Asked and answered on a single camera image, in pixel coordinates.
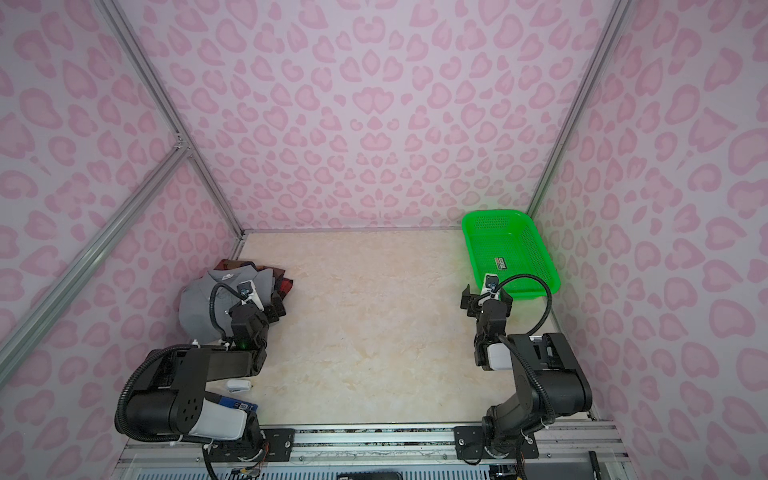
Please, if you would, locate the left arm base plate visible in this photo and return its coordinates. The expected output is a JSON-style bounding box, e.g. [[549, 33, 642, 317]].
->
[[209, 428, 295, 464]]

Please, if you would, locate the diagonal aluminium frame bar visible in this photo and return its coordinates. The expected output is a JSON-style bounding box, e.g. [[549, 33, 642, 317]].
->
[[1, 142, 189, 385]]

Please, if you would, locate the blue black tool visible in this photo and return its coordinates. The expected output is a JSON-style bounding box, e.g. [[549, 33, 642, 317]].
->
[[215, 395, 258, 412]]

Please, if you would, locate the right black corrugated cable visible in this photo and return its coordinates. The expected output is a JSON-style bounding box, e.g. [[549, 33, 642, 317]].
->
[[495, 273, 554, 421]]

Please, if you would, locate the green plastic basket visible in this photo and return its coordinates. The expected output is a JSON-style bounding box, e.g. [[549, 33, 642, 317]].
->
[[461, 210, 561, 294]]

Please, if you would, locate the small white device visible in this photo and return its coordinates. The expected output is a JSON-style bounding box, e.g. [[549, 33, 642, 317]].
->
[[225, 379, 253, 393]]

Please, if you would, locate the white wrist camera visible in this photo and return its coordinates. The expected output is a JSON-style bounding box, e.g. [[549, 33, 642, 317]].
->
[[481, 273, 500, 298], [236, 280, 264, 311]]

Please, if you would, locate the grey long sleeve shirt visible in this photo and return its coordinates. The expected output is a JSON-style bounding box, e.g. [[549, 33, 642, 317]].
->
[[179, 265, 275, 343]]

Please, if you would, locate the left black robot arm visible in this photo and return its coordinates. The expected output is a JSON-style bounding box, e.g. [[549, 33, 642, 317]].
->
[[114, 293, 286, 451]]

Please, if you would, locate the black corrugated cable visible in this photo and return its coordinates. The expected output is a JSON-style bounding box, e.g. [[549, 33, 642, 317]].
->
[[495, 273, 554, 421], [113, 281, 253, 439]]

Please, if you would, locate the folded plaid flannel shirt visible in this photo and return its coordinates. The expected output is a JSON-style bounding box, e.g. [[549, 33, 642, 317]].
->
[[210, 260, 293, 310]]

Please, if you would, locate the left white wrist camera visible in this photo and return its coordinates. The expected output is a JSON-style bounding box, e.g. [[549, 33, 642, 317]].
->
[[236, 280, 264, 311]]

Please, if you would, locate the left corner aluminium post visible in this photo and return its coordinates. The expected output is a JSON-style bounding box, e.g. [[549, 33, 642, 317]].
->
[[95, 0, 247, 240]]

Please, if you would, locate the corner aluminium post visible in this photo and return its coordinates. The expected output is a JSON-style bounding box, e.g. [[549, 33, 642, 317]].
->
[[526, 0, 637, 219], [95, 0, 247, 240]]

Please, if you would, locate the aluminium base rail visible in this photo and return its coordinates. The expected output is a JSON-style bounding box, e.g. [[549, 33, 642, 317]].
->
[[112, 419, 638, 479]]

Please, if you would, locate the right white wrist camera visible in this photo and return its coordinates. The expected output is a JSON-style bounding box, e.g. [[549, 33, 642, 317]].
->
[[481, 273, 500, 298]]

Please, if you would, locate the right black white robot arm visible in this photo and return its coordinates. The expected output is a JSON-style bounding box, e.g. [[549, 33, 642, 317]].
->
[[453, 288, 593, 465]]

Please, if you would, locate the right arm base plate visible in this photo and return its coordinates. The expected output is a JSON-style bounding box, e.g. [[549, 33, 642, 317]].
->
[[452, 425, 540, 463]]

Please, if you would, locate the left black corrugated cable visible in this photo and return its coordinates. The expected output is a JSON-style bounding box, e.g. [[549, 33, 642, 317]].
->
[[113, 281, 253, 439]]

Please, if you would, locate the right corner aluminium post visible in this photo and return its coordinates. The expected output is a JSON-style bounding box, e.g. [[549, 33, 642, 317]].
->
[[526, 0, 637, 219]]

